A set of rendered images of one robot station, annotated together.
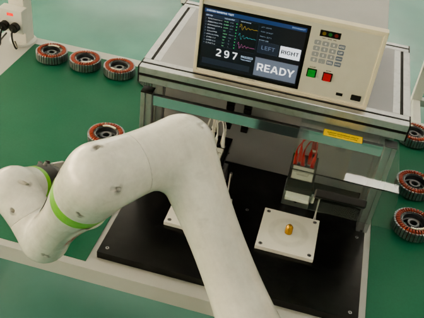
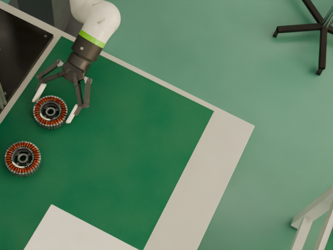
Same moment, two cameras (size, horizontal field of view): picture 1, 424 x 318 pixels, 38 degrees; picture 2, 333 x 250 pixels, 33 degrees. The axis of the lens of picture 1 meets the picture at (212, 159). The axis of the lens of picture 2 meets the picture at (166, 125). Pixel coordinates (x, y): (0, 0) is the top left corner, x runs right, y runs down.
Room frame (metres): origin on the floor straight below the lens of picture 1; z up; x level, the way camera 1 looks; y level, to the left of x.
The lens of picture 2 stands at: (2.03, 0.76, 2.52)
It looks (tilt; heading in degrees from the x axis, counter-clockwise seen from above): 66 degrees down; 182
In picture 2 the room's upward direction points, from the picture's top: 16 degrees clockwise
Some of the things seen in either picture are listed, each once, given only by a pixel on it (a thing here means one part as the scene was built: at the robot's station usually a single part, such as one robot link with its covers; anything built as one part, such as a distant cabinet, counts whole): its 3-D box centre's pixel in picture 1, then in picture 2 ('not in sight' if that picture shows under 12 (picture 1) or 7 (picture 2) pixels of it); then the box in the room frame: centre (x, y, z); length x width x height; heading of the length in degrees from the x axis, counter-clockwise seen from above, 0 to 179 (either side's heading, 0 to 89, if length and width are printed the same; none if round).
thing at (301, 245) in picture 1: (288, 233); not in sight; (1.17, -0.22, 0.78); 0.15 x 0.15 x 0.01; 80
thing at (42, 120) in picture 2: not in sight; (50, 112); (1.31, 0.35, 0.77); 0.11 x 0.11 x 0.04
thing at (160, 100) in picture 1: (264, 124); not in sight; (1.29, -0.12, 1.03); 0.62 x 0.01 x 0.03; 80
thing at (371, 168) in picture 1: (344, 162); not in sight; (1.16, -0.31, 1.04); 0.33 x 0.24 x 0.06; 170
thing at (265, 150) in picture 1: (268, 126); not in sight; (1.44, -0.15, 0.92); 0.66 x 0.01 x 0.30; 80
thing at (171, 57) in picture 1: (282, 62); not in sight; (1.51, -0.16, 1.09); 0.68 x 0.44 x 0.05; 80
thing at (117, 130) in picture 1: (106, 136); (23, 158); (1.50, 0.33, 0.77); 0.11 x 0.11 x 0.04
